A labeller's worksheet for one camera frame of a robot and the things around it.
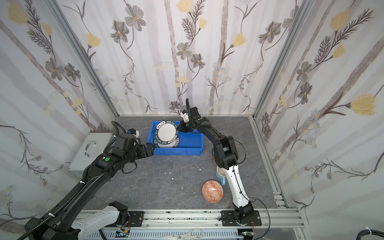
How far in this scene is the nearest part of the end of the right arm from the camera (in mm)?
793

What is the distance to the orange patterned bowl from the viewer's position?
0.81 metres

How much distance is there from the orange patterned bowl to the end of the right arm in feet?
1.08
